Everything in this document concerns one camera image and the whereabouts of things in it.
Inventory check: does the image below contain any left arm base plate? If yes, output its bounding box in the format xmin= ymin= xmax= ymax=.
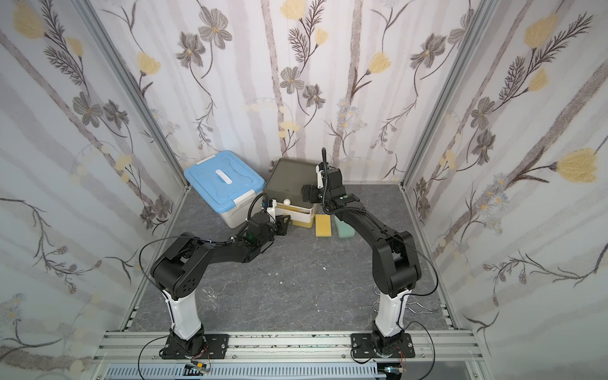
xmin=159 ymin=332 xmax=230 ymax=360

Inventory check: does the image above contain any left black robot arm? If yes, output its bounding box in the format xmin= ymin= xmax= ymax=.
xmin=150 ymin=211 xmax=291 ymax=359

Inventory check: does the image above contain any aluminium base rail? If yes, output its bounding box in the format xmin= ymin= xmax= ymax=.
xmin=87 ymin=330 xmax=491 ymax=379

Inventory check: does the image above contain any light green sponge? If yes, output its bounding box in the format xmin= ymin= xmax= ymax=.
xmin=333 ymin=215 xmax=356 ymax=238

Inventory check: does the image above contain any blue lid storage box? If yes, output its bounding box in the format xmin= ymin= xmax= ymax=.
xmin=184 ymin=150 xmax=265 ymax=229

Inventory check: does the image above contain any metal wire hook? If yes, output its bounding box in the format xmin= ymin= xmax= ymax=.
xmin=373 ymin=285 xmax=442 ymax=315

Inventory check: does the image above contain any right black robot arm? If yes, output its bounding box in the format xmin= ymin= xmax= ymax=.
xmin=302 ymin=161 xmax=438 ymax=357

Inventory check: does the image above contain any yellow green-backed sponge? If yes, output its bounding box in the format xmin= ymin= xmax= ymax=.
xmin=314 ymin=214 xmax=332 ymax=238

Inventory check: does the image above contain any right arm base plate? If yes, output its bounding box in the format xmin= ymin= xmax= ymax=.
xmin=350 ymin=332 xmax=416 ymax=360

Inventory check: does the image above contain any green three-drawer cabinet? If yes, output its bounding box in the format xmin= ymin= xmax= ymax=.
xmin=264 ymin=158 xmax=318 ymax=228

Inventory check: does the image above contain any white cable duct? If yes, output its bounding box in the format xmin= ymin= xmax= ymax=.
xmin=102 ymin=363 xmax=386 ymax=379

